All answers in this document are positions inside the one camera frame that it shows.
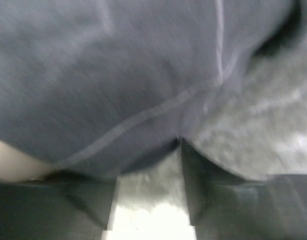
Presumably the cream white pillow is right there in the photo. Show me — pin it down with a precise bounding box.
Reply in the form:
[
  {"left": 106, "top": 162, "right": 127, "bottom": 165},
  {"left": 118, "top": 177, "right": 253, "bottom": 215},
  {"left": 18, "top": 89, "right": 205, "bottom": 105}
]
[{"left": 0, "top": 141, "right": 56, "bottom": 183}]

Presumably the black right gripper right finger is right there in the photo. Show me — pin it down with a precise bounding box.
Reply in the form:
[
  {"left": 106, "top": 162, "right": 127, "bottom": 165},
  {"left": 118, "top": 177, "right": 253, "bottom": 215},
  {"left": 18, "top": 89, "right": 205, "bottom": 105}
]
[{"left": 181, "top": 141, "right": 307, "bottom": 240}]

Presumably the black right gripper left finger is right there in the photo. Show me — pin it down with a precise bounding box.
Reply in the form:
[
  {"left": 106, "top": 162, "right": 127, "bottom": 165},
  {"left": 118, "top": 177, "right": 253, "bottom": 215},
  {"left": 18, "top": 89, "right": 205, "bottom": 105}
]
[{"left": 0, "top": 174, "right": 117, "bottom": 240}]

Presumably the dark grey checked pillowcase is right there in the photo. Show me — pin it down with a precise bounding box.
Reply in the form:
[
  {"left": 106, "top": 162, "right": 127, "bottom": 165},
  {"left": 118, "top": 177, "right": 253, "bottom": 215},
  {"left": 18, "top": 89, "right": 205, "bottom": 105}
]
[{"left": 0, "top": 0, "right": 307, "bottom": 177}]

